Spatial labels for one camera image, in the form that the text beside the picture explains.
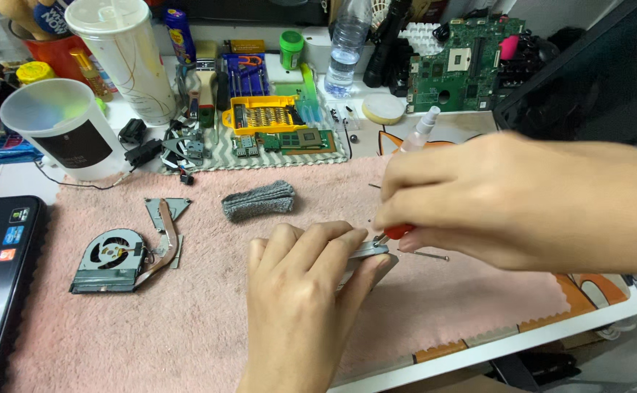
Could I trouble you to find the person's right hand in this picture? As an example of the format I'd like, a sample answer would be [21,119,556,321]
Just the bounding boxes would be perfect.
[373,131,581,274]

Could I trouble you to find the person's left hand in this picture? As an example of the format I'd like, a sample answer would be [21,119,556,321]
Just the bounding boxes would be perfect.
[235,221,400,393]

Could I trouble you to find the red handled screwdriver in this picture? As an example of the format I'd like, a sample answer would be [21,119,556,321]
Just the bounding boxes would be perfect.
[374,224,416,246]

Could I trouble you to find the silver metal drive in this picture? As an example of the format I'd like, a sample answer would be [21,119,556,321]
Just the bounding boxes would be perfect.
[336,240,393,290]

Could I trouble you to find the thin metal screwdriver bit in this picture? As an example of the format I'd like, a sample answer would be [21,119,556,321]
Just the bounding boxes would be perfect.
[397,249,450,262]

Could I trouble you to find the small spray bottle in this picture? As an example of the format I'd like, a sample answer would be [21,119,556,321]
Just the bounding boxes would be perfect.
[399,106,441,155]

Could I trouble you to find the round white sponge puck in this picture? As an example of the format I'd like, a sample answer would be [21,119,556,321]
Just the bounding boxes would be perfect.
[361,93,406,126]

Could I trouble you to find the small green circuit boards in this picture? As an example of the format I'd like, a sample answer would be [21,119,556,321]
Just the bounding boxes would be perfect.
[232,129,337,158]

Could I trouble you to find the grey zigzag mat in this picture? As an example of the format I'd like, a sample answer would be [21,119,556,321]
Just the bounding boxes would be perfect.
[157,65,349,174]

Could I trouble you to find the green laptop motherboard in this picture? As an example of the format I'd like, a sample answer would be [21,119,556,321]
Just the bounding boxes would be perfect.
[406,17,526,114]

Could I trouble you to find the folded grey cloth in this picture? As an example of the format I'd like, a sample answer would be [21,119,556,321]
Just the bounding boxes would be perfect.
[221,180,296,222]

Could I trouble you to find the black flashlight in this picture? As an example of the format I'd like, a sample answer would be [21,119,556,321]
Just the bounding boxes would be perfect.
[362,0,414,89]

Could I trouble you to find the clear plastic water bottle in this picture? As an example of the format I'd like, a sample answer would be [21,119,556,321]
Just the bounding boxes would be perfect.
[324,0,374,99]

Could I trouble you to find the yellow screwdriver bit case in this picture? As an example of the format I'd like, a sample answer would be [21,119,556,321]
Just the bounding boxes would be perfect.
[222,95,309,136]

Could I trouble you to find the green lidded small jar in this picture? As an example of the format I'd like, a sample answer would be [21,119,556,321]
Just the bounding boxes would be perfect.
[279,30,305,71]

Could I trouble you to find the orange cartoon desk mat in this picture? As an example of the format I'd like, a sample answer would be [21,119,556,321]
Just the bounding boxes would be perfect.
[375,112,633,365]

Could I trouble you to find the blue tool kit tray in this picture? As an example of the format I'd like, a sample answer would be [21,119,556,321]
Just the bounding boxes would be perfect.
[223,52,270,99]

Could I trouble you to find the black laptop lid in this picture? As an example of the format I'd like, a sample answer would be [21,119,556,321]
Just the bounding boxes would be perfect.
[493,0,637,145]

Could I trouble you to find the pink fluffy towel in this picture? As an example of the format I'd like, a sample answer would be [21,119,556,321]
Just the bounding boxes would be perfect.
[3,155,571,393]

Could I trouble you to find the blue candy tube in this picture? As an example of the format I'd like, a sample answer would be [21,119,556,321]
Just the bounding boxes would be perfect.
[164,8,197,66]

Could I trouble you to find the laptop cooling fan with heatpipe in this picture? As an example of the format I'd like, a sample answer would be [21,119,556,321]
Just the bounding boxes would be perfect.
[69,197,192,295]

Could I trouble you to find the tall white lidded cup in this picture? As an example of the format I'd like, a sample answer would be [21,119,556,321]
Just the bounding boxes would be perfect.
[64,0,178,126]

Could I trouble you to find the amber glass bottle gold cap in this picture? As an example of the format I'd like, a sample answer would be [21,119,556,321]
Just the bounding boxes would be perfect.
[69,48,114,103]

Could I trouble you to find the translucent plastic cup black label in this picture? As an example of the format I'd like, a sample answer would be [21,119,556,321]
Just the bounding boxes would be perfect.
[0,79,128,182]

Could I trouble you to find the red container with tools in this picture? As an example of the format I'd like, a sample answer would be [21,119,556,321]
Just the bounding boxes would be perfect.
[0,0,92,83]

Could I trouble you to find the yellow lidded jar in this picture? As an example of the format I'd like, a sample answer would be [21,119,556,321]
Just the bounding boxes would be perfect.
[16,61,57,86]

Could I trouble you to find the metal brackets and ribbon cables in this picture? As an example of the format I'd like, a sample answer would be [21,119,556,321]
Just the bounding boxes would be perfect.
[160,117,212,186]

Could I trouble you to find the black power adapter with cable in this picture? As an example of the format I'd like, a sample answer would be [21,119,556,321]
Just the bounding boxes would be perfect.
[35,118,163,191]

